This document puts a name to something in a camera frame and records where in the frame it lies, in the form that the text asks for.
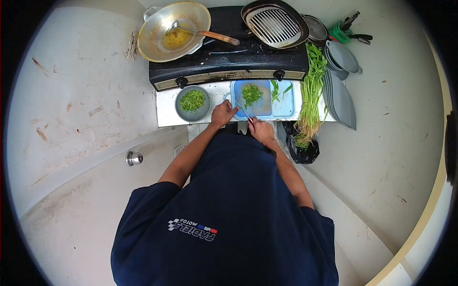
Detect blue cutting board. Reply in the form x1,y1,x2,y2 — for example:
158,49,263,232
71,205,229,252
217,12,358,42
224,79,296,121

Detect black plastic bag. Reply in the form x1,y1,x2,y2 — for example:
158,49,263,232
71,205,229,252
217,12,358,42
282,121,320,165

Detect person's left hand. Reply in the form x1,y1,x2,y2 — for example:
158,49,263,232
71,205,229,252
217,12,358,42
210,99,239,128

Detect round metal lid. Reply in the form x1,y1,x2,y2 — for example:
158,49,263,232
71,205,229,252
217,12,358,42
303,15,328,45

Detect pile of chopped greens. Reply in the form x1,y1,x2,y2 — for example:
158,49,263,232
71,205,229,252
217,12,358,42
241,84,264,109

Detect dark oval grill pan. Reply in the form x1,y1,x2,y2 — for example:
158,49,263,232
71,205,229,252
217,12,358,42
241,0,310,49

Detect person's body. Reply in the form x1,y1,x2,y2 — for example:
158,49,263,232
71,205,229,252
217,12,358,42
110,122,339,286

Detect wooden handled metal spatula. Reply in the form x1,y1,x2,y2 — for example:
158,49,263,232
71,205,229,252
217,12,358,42
167,20,241,46

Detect stack of grey bowls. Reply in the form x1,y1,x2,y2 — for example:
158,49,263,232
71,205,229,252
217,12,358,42
324,40,363,81

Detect person's right hand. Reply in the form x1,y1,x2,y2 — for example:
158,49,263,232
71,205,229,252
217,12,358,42
248,116,277,148

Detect metal door knob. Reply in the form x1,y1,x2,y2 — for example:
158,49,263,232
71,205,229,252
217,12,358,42
125,150,144,167

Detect black gas stove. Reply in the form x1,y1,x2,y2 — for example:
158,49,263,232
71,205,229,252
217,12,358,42
149,6,310,92

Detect green leaf stems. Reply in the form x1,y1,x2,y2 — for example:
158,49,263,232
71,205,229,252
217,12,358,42
269,79,293,104

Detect stack of grey plates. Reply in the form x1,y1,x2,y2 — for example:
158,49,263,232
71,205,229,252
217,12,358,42
322,70,357,131

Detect green utensil basket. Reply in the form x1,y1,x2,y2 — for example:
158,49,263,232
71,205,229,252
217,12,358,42
328,11,373,46

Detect bunch of green water spinach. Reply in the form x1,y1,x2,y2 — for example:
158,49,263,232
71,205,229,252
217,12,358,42
294,43,328,150

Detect kitchen knife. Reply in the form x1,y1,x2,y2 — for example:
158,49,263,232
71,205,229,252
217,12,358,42
234,101,254,125

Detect grey bowl of chopped greens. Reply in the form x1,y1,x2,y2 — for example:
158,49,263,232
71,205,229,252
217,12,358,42
175,85,212,123

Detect metal wok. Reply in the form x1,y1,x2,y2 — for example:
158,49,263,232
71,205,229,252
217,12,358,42
137,1,212,63

